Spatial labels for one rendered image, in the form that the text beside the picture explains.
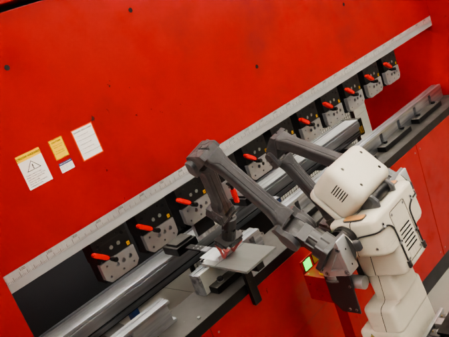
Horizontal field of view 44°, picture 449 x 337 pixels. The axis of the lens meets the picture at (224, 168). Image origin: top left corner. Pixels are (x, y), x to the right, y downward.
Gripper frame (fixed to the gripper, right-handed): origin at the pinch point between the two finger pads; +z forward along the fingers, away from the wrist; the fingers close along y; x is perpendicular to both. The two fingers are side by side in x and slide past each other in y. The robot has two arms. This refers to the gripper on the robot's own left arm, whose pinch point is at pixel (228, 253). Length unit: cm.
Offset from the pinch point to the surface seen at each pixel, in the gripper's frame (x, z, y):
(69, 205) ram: -28, -40, 49
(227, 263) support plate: 4.0, -0.6, 5.0
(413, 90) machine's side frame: -26, 23, -216
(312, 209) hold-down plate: 2, 12, -57
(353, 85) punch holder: -21, -21, -120
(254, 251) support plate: 9.4, -3.3, -5.3
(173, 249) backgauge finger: -28.3, 14.0, 4.7
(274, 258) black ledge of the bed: 9.6, 10.7, -19.1
